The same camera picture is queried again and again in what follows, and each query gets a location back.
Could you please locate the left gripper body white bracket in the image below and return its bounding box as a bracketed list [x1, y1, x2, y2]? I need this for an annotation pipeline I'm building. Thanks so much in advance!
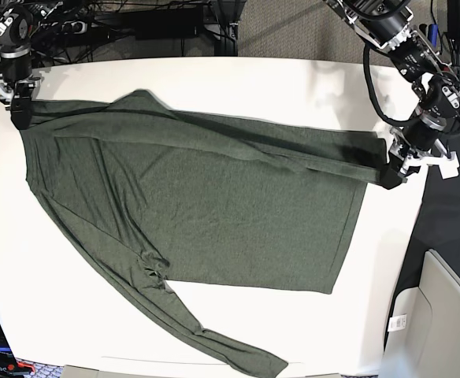
[388, 128, 460, 180]

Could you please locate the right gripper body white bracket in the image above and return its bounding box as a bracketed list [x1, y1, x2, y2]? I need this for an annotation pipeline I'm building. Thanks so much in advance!
[0, 75, 41, 112]

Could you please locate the green long sleeve shirt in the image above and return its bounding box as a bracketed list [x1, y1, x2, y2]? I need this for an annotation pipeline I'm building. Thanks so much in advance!
[20, 91, 387, 377]

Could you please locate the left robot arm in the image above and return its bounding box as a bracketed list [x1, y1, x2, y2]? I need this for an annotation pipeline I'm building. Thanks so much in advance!
[325, 0, 460, 189]

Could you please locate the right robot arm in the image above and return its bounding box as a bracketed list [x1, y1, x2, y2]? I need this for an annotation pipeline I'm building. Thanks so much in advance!
[0, 2, 40, 130]

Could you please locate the dark grey mat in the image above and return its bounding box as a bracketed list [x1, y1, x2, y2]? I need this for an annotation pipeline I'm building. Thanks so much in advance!
[397, 76, 460, 300]

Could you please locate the white power strip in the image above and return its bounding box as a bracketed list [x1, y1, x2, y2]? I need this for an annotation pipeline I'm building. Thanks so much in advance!
[61, 20, 87, 35]

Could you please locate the white plastic bin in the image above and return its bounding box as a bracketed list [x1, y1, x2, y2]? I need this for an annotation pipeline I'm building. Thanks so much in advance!
[378, 250, 460, 378]

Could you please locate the blue handled tool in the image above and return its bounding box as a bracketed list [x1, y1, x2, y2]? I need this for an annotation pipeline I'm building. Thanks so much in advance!
[428, 23, 439, 48]

